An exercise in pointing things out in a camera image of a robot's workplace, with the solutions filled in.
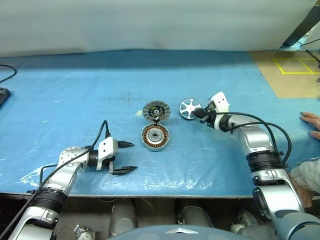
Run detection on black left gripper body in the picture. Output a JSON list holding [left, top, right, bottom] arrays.
[[108, 154, 119, 175]]

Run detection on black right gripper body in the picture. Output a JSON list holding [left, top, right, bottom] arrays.
[[206, 107, 218, 127]]

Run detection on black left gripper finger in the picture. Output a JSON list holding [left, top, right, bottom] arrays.
[[116, 140, 136, 150], [112, 165, 139, 176]]

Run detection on silver spoked motor rotor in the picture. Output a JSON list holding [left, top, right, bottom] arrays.
[[178, 98, 202, 121]]

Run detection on silver motor stator housing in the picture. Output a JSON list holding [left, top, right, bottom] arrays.
[[140, 124, 171, 153]]

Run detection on finned motor cover disc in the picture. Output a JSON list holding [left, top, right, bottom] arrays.
[[142, 99, 172, 124]]

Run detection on person bare hand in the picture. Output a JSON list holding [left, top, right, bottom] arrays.
[[299, 111, 320, 141]]

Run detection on grey rounded shape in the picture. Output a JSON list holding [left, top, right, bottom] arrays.
[[110, 198, 138, 236], [179, 199, 214, 227]]

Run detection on blue plastic table mat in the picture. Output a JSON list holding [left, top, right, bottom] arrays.
[[0, 48, 320, 198]]

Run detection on white speckled lump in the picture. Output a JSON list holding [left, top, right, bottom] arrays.
[[73, 223, 96, 240], [229, 209, 259, 234]]

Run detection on grey-blue robot torso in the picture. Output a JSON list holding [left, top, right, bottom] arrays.
[[107, 223, 238, 240]]

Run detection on brown cardboard panel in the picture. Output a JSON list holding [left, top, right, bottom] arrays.
[[249, 49, 320, 100]]

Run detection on black flat device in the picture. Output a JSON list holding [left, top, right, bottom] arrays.
[[0, 87, 12, 108]]

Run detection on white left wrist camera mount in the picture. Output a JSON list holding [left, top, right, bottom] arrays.
[[96, 136, 119, 172]]

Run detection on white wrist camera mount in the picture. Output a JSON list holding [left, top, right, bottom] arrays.
[[207, 91, 231, 131], [96, 136, 119, 172]]

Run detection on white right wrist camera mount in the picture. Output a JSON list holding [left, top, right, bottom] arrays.
[[207, 91, 231, 131]]

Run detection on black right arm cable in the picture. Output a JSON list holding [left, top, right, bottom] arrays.
[[203, 111, 293, 170]]

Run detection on dark grey slanted post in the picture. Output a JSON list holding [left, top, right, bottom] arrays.
[[281, 0, 320, 47]]

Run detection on thin black background cable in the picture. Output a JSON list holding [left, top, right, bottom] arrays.
[[0, 64, 18, 85]]

